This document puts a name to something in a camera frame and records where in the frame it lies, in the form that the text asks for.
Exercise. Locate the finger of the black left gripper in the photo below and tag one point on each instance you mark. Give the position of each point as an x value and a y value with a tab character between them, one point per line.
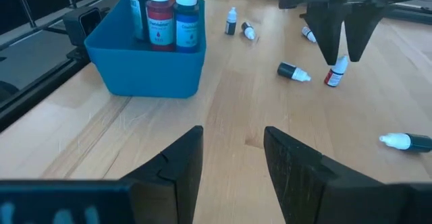
362	28
325	28

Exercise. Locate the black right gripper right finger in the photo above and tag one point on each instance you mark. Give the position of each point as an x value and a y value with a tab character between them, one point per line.
303	187

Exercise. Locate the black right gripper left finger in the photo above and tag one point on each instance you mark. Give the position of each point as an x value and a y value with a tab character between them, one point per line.
175	180

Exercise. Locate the small red food coloring bottle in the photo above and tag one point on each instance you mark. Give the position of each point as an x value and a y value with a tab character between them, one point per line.
335	74

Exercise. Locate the small dark food coloring bottle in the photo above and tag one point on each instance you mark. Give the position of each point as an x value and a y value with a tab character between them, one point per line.
405	142
231	21
291	71
248	30

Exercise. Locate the large blue food coloring bottle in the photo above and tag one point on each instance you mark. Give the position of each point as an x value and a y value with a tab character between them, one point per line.
186	28

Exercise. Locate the large red food coloring bottle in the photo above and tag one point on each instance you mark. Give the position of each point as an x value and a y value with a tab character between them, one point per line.
160	21

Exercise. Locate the large purple food coloring bottle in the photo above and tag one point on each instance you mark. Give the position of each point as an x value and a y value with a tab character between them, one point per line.
138	15

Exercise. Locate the black stand legs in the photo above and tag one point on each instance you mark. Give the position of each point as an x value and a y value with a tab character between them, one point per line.
25	4

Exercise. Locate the small black camera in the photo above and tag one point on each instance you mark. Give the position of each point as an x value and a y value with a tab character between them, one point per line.
82	25

